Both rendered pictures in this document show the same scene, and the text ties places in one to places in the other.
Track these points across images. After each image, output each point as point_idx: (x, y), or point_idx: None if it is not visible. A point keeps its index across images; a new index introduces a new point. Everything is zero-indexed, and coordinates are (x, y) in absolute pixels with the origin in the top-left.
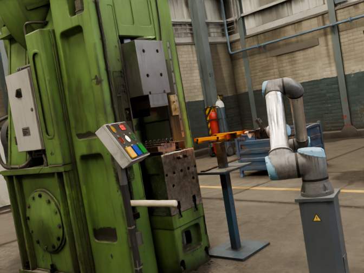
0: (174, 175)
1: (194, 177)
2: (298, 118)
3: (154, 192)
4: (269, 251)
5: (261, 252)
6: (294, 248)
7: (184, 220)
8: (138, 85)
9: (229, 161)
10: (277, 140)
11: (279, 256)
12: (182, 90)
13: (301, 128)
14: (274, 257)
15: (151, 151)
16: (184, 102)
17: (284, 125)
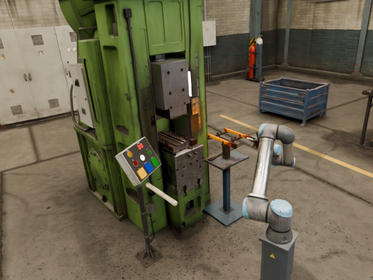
0: (184, 169)
1: (201, 166)
2: (286, 152)
3: (169, 175)
4: (247, 220)
5: (242, 219)
6: (266, 224)
7: (188, 196)
8: (161, 101)
9: None
10: (256, 188)
11: (252, 230)
12: (204, 91)
13: (288, 157)
14: (248, 230)
15: (169, 149)
16: (205, 101)
17: (267, 173)
